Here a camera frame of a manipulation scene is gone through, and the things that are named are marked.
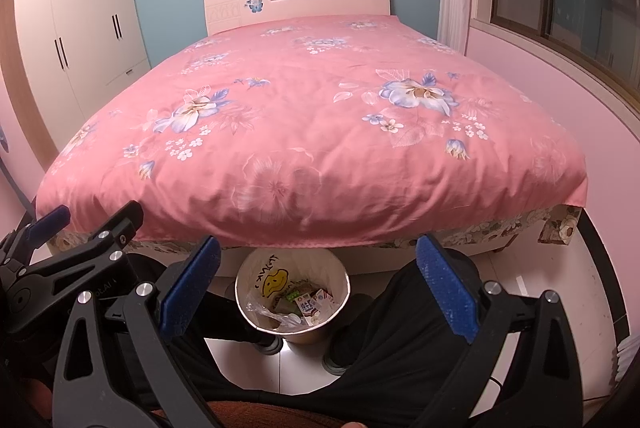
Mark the pink floral blanket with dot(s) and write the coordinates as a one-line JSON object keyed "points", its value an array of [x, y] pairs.
{"points": [[325, 148]]}

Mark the person's right shoe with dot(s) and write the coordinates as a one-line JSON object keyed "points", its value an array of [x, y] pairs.
{"points": [[335, 360]]}

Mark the person's left shoe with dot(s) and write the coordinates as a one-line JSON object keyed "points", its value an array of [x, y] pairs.
{"points": [[267, 345]]}

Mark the white trash bin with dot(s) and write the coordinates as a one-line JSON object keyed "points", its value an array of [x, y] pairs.
{"points": [[305, 338]]}

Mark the person's black pants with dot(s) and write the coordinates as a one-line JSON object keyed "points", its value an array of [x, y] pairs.
{"points": [[400, 333]]}

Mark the white milk carton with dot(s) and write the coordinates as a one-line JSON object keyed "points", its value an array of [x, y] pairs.
{"points": [[307, 308]]}

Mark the person's brown top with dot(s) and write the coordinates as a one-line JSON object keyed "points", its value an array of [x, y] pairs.
{"points": [[250, 415]]}

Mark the person's right hand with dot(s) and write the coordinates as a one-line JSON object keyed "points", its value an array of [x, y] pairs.
{"points": [[356, 426]]}

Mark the person's shoe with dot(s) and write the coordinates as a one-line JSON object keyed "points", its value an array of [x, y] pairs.
{"points": [[335, 360], [267, 345]]}

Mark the white wardrobe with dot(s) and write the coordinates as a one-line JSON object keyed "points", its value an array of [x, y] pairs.
{"points": [[85, 18]]}

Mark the white smiley plastic bag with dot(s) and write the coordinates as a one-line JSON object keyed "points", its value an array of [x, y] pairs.
{"points": [[255, 273]]}

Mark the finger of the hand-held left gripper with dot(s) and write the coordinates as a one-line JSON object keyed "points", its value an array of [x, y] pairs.
{"points": [[50, 219], [120, 220]]}

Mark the white ribbed panel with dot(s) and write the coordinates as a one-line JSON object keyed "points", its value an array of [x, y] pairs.
{"points": [[621, 360]]}

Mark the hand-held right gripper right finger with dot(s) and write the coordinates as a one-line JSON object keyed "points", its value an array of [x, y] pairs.
{"points": [[445, 288]]}

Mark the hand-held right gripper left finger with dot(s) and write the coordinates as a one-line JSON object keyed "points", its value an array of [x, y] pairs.
{"points": [[192, 288]]}

